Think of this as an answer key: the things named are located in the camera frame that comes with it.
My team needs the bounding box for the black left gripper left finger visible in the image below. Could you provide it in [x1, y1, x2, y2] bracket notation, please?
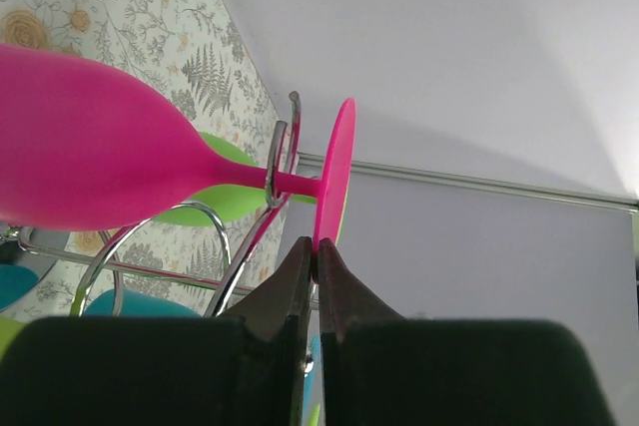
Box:
[0, 234, 315, 426]

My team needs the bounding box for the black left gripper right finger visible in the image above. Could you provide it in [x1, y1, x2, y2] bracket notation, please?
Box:
[317, 239, 614, 425]

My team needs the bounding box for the pink wine glass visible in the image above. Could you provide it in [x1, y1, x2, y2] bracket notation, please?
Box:
[1, 44, 357, 242]

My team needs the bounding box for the green wine glass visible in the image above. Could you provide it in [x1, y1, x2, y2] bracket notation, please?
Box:
[0, 315, 25, 358]
[149, 131, 350, 247]

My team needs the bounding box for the chrome wine glass rack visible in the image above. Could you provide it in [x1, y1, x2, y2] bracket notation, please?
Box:
[0, 90, 320, 377]

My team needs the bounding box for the blue wine glass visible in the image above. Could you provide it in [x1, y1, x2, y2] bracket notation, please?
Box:
[0, 263, 323, 426]

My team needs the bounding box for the left aluminium frame post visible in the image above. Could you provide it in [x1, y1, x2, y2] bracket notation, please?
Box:
[297, 152, 639, 213]

